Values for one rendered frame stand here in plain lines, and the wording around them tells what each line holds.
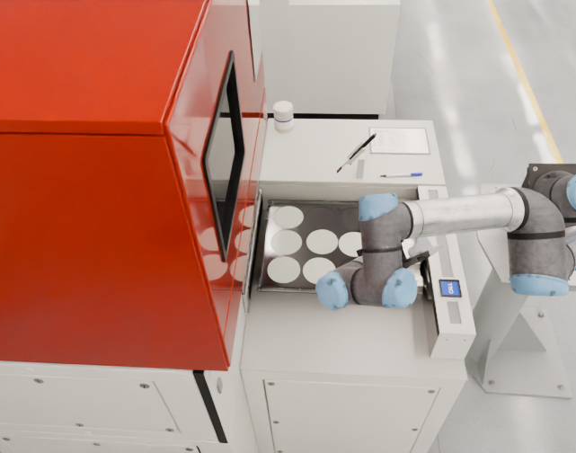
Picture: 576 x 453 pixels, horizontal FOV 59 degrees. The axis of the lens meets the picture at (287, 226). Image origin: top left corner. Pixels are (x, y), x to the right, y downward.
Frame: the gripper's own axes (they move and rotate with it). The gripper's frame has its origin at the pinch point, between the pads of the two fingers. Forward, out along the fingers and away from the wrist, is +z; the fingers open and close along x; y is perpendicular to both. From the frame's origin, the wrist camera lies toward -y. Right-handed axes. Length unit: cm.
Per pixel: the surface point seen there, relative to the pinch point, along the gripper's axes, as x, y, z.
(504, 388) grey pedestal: 41, -80, 89
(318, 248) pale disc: 38.1, 7.9, 7.6
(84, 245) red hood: -1, 25, -79
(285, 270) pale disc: 42.8, 5.6, -4.5
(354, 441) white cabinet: 61, -62, 14
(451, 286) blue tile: 3.9, -13.8, 16.2
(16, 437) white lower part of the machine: 87, -9, -76
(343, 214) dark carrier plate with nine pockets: 36.2, 15.0, 22.9
